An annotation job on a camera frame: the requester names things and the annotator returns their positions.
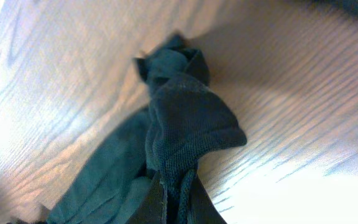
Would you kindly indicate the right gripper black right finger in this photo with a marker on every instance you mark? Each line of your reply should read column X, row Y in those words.
column 201, row 209

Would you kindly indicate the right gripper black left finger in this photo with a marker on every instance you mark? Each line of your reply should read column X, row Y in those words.
column 153, row 209

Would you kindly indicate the black t-shirt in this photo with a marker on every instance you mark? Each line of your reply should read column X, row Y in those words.
column 298, row 91

